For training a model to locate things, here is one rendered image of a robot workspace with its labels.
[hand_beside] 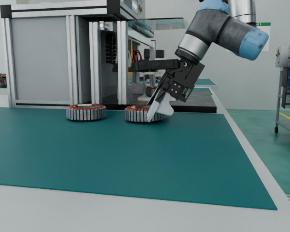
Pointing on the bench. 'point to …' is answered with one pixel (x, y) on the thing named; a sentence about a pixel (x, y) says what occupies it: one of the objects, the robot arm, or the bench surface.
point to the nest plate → (150, 98)
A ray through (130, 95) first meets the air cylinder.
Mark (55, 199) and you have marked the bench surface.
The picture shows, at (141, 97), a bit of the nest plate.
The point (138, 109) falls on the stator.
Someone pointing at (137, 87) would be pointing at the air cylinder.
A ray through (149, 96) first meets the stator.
